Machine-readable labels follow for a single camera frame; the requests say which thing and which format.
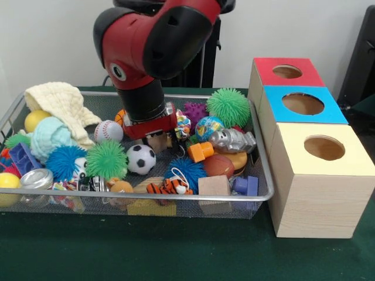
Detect small wooden block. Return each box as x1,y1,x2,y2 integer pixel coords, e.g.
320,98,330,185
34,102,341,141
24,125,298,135
146,132,169,154

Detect dark green table cloth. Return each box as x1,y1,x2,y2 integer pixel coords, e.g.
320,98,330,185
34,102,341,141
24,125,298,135
0,86,375,281

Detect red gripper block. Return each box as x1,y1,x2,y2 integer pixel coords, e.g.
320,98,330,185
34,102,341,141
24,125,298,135
121,111,180,156

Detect plain yellow ball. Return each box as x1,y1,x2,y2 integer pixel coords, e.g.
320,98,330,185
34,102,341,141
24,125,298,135
0,172,21,206

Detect shallow clear mesh bin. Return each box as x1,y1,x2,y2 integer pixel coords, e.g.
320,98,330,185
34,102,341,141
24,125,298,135
0,92,275,219

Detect wooden box with three holes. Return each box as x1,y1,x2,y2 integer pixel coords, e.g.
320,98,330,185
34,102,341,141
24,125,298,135
246,57,375,239

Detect globe print ball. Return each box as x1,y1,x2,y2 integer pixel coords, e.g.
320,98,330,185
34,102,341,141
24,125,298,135
195,115,226,143

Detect black chair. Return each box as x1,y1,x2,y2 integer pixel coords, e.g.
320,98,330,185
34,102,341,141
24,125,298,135
339,5,375,118

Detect white baseball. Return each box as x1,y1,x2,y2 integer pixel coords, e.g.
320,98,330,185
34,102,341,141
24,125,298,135
93,119,125,145

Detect black and white soccer ball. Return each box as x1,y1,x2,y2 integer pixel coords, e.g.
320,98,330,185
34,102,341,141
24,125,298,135
126,143,158,176

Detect silver toy robot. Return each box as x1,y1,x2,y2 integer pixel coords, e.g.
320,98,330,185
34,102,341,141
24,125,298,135
209,128,258,155

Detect green spiky ball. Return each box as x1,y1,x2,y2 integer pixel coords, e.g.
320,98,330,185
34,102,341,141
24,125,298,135
86,139,129,180

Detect purple spiky ball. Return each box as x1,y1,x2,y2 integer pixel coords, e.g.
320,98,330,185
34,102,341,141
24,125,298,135
182,102,209,127

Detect silver metal can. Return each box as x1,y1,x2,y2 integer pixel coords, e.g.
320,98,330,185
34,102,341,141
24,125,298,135
18,169,54,191

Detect blue spiky ball with eyes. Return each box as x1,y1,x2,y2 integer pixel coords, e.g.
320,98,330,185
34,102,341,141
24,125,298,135
45,145,89,183

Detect purple toy block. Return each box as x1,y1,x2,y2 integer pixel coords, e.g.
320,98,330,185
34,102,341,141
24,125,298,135
232,175,260,197

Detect orange toy building block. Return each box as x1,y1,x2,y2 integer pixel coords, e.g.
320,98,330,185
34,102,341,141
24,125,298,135
187,141,216,164

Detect small brown basketball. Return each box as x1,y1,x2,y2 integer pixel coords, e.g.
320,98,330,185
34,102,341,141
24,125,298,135
203,153,236,179

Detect yellow smiley face ball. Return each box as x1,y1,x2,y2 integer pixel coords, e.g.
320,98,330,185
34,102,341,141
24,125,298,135
24,109,53,135

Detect cream knitted cloth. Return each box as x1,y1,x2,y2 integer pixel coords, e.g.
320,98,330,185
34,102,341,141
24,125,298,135
24,81,104,150

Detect green furry ball with eyes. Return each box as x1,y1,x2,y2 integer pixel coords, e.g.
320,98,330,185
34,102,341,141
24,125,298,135
206,87,252,129

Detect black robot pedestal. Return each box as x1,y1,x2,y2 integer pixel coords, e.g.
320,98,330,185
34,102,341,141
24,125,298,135
114,0,236,88

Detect light teal knitted cloth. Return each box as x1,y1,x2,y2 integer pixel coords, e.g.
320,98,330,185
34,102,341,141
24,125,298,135
30,115,80,164

